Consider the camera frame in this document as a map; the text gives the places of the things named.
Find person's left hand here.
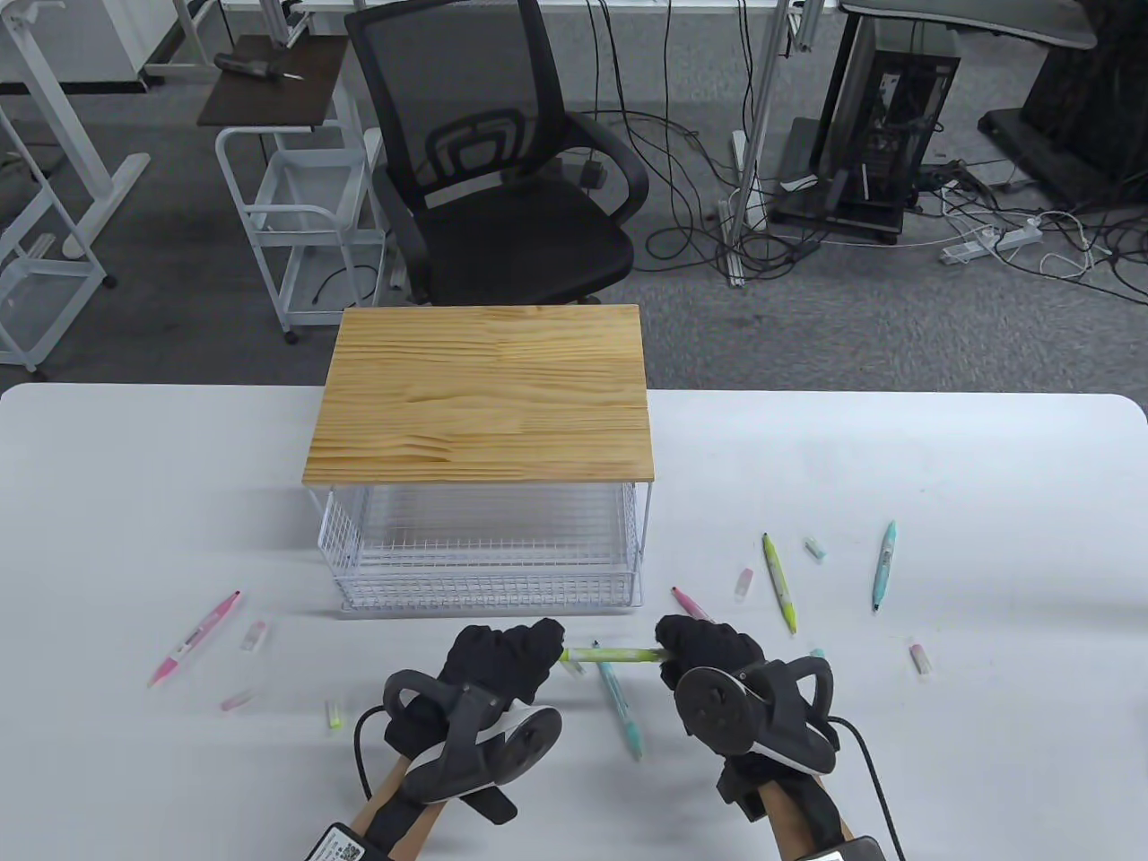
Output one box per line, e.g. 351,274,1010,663
384,619,568,824

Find person's right hand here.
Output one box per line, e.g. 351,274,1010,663
655,614,844,822

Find white wire basket drawer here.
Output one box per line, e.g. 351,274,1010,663
316,484,645,622

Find yellow-green double-ended highlighter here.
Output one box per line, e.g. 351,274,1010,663
559,644,669,666
761,533,799,634

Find teal double-ended highlighter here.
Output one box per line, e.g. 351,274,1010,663
872,519,899,613
594,664,644,761

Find person's left forearm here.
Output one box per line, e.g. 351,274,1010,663
350,762,449,861

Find person's right forearm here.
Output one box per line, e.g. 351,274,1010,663
762,776,853,861

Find black tracking controller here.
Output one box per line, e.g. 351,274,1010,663
383,668,564,804
674,657,839,774

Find black mesh office chair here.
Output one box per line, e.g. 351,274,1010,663
344,0,651,306

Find white power strip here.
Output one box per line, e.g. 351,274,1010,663
939,224,1045,266

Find black computer tower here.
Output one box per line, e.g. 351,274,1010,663
812,49,962,236

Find white desk leg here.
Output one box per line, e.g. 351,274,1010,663
0,0,152,263

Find dark brown side table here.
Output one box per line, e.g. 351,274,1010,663
196,34,352,128

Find black machine base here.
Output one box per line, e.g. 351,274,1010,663
978,25,1148,213

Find grey standing desk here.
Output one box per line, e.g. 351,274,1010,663
771,0,1100,248

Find black glove cable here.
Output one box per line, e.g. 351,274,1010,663
834,716,907,861
353,704,392,799

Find wooden top wire rack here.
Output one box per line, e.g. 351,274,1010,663
303,303,657,564

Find black floor cables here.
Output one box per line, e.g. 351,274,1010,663
574,0,831,274
915,160,1148,306

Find aluminium profile post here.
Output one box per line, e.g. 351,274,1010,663
722,0,808,290

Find black handled screwdriver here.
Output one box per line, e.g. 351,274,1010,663
213,52,306,83

